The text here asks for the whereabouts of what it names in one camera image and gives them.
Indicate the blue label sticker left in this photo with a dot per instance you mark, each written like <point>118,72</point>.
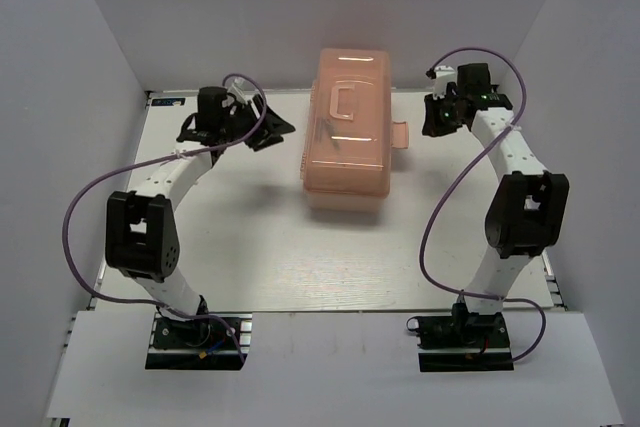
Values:
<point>168,101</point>

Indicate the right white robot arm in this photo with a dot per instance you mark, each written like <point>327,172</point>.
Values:
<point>526,213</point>

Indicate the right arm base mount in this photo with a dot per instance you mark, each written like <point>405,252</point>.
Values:
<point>448,345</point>

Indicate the yellow needle-nose pliers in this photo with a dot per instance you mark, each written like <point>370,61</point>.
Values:
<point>325,130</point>

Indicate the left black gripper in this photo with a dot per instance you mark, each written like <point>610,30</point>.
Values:
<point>269,131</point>

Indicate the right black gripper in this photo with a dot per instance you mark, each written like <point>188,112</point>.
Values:
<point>431,126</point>

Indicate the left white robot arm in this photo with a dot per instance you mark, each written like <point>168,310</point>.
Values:
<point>142,240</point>

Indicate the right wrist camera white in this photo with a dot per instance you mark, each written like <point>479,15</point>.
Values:
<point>441,76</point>

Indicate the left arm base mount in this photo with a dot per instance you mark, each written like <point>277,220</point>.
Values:
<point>198,345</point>

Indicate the pink plastic toolbox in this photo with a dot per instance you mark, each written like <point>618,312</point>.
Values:
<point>352,89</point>

